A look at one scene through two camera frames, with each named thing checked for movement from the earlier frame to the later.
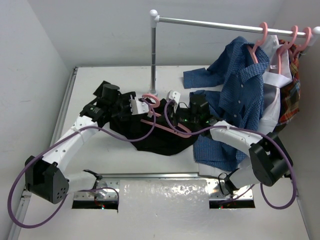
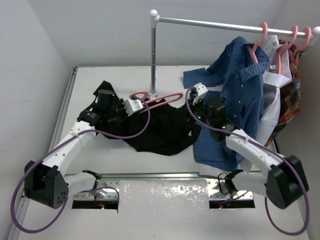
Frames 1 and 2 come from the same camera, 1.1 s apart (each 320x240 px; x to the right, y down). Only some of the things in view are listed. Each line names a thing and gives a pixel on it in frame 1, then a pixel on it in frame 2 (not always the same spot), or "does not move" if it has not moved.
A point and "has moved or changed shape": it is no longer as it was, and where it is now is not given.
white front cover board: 163,209 does not move
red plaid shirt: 289,94 does not move
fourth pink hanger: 309,34 does not move
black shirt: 156,132 does not move
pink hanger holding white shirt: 161,124 has moved or changed shape
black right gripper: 175,114 → 199,102
